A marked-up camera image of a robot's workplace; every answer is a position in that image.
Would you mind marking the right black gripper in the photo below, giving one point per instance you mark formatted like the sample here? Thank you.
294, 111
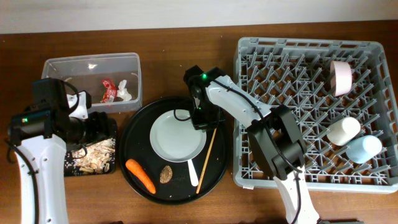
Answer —
206, 127

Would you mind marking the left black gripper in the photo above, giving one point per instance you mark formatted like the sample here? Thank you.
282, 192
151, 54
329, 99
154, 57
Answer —
102, 127

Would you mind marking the red snack wrapper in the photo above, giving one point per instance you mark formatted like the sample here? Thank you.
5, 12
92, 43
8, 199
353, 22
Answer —
110, 92

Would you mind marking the wooden chopstick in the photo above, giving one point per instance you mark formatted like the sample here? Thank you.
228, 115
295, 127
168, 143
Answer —
206, 161

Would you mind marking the grey plate with rice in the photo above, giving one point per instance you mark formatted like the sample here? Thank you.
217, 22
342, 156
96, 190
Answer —
173, 137

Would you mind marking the orange carrot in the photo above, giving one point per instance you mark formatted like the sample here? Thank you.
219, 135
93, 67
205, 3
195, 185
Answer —
135, 168

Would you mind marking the white plastic fork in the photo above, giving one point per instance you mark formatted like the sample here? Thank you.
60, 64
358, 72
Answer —
192, 173

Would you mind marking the white paper cup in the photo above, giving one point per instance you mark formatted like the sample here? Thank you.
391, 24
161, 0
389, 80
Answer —
343, 131

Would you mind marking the pink bowl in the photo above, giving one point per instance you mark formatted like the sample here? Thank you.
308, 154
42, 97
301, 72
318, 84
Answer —
341, 78

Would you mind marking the blue cup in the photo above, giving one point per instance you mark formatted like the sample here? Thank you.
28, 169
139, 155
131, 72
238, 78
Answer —
363, 149

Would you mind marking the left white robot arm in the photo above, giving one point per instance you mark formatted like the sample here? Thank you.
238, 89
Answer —
56, 123

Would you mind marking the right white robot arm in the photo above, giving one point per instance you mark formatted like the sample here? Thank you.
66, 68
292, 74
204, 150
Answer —
275, 139

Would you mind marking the grey dishwasher rack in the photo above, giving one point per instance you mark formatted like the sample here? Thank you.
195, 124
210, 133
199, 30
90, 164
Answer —
296, 73

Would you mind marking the black rectangular tray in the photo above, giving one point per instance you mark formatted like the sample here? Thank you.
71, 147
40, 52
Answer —
70, 171

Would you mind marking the rice and shell pile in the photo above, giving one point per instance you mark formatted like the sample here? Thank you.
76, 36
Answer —
96, 158

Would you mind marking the crumpled white tissue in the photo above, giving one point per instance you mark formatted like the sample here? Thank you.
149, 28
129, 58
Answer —
122, 91

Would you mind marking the clear plastic bin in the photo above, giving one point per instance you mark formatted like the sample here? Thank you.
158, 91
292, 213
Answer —
87, 72

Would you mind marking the brown walnut shell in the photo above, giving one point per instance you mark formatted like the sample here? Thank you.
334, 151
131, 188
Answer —
166, 175

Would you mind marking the round black tray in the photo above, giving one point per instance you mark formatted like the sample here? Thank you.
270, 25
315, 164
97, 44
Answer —
135, 144

